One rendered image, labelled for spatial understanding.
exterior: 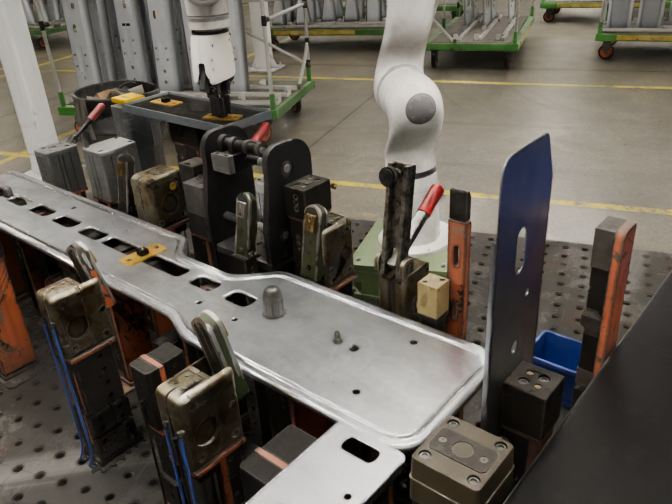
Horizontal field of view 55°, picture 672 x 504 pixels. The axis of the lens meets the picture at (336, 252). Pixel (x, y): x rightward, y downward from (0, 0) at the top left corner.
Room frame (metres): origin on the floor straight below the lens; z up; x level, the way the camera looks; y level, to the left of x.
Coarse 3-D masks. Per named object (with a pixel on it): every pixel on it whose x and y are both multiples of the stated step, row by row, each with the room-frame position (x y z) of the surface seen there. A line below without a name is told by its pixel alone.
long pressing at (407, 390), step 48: (48, 192) 1.41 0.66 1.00; (48, 240) 1.15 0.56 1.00; (96, 240) 1.13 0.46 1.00; (144, 240) 1.12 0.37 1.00; (144, 288) 0.93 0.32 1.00; (192, 288) 0.92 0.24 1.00; (240, 288) 0.91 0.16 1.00; (288, 288) 0.90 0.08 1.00; (192, 336) 0.79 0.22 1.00; (240, 336) 0.78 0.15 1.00; (288, 336) 0.77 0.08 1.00; (384, 336) 0.75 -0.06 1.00; (432, 336) 0.75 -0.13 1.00; (288, 384) 0.66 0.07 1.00; (336, 384) 0.65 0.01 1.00; (384, 384) 0.65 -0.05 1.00; (432, 384) 0.64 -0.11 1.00; (480, 384) 0.64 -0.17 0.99; (384, 432) 0.56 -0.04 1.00; (432, 432) 0.56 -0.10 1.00
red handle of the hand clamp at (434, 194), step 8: (432, 192) 0.93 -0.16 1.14; (440, 192) 0.93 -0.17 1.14; (424, 200) 0.92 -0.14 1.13; (432, 200) 0.92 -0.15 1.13; (424, 208) 0.91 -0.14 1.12; (432, 208) 0.91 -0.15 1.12; (416, 216) 0.91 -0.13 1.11; (424, 216) 0.90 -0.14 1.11; (416, 224) 0.89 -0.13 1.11; (416, 232) 0.88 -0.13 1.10; (392, 256) 0.86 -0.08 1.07; (392, 264) 0.84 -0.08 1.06
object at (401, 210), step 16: (384, 176) 0.84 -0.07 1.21; (400, 176) 0.85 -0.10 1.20; (400, 192) 0.86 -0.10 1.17; (400, 208) 0.86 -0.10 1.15; (384, 224) 0.86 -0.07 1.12; (400, 224) 0.84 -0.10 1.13; (384, 240) 0.86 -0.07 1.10; (400, 240) 0.84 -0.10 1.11; (384, 256) 0.85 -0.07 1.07; (400, 256) 0.84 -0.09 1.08; (384, 272) 0.85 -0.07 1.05
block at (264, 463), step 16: (288, 432) 0.59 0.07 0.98; (304, 432) 0.59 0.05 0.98; (256, 448) 0.57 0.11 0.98; (272, 448) 0.57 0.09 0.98; (288, 448) 0.57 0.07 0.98; (304, 448) 0.57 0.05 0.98; (240, 464) 0.55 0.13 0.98; (256, 464) 0.55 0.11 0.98; (272, 464) 0.54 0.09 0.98; (288, 464) 0.54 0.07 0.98; (256, 480) 0.52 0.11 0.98
